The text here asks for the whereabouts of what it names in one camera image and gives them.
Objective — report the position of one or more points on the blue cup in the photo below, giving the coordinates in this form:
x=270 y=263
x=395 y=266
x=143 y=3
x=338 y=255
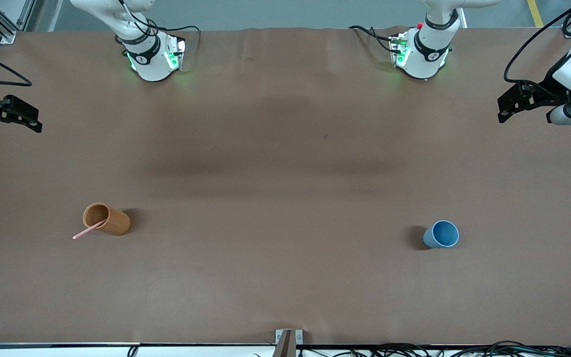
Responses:
x=443 y=234

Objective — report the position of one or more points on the brown table cover sheet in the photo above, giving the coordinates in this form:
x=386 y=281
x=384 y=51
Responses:
x=285 y=248

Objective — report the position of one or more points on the pink chopstick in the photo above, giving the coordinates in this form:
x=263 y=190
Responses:
x=85 y=233

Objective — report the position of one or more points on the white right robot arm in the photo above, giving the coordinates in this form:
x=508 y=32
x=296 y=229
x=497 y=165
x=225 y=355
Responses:
x=149 y=62

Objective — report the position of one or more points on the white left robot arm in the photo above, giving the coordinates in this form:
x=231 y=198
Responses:
x=427 y=54

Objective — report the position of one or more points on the brown wooden cup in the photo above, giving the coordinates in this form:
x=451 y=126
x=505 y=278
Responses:
x=114 y=223

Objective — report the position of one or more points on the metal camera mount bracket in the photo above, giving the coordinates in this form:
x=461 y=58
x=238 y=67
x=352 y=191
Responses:
x=288 y=342

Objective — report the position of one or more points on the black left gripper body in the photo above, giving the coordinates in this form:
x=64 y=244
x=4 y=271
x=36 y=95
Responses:
x=546 y=94

